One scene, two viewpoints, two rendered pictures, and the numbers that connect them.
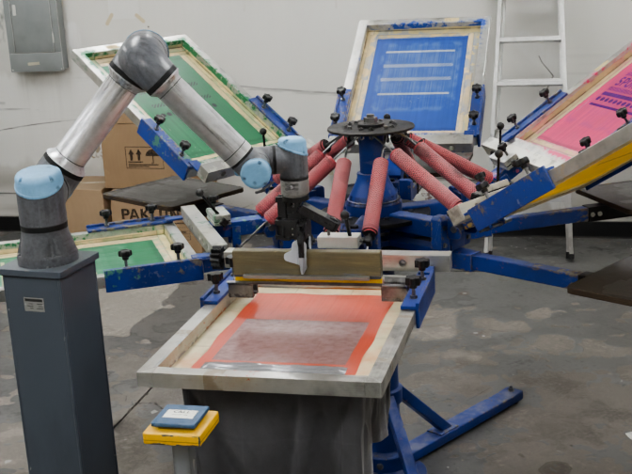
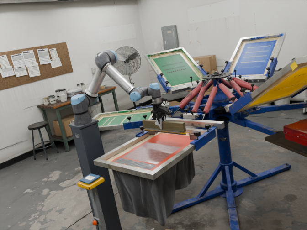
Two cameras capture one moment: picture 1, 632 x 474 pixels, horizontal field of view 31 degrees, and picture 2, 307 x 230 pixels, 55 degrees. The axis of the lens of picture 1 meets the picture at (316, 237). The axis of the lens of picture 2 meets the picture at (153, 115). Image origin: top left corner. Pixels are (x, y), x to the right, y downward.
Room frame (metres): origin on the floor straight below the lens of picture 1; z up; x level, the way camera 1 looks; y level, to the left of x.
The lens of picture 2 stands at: (0.90, -0.94, 1.81)
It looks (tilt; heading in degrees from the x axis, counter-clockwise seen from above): 15 degrees down; 28
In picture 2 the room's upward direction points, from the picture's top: 10 degrees counter-clockwise
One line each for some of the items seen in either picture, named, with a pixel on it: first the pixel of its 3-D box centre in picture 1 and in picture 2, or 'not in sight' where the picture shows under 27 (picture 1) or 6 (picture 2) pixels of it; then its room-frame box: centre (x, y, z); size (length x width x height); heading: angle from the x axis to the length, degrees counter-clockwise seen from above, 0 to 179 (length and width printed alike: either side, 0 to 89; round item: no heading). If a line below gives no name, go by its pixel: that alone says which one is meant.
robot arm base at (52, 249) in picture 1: (46, 241); (82, 117); (2.73, 0.68, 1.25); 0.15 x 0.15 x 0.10
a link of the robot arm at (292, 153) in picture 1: (292, 158); (155, 90); (2.89, 0.05, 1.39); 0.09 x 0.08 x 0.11; 93
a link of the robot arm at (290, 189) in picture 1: (294, 187); (156, 100); (2.89, 0.05, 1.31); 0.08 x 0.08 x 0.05
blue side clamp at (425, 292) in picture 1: (418, 297); (203, 138); (2.93, -0.27, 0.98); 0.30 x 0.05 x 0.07; 165
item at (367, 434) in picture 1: (376, 420); (178, 182); (2.67, -0.13, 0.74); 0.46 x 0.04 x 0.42; 165
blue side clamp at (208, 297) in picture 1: (226, 292); (149, 132); (3.07, 0.27, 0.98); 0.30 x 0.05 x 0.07; 165
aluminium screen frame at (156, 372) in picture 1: (299, 325); (156, 147); (2.77, 0.06, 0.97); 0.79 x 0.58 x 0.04; 165
